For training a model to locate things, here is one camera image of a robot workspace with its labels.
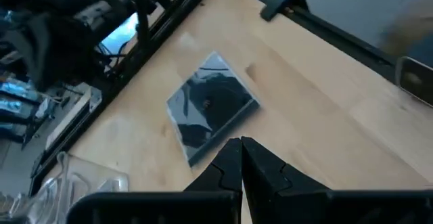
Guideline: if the clear jewel case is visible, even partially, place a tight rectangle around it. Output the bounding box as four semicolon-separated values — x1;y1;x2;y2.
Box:
165;50;262;168

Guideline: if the black table clamp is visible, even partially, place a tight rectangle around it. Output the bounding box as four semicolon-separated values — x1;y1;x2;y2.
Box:
259;0;306;23

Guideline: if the black table frame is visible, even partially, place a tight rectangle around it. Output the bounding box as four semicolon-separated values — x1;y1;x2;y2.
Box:
28;0;433;198

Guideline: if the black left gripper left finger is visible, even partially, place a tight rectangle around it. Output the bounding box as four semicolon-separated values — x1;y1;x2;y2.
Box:
183;137;244;194

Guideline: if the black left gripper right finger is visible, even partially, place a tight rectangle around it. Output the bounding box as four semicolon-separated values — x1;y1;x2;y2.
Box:
241;135;332;224

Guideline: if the clear plastic bin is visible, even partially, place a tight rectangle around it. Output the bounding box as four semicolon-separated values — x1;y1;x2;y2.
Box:
0;150;130;224

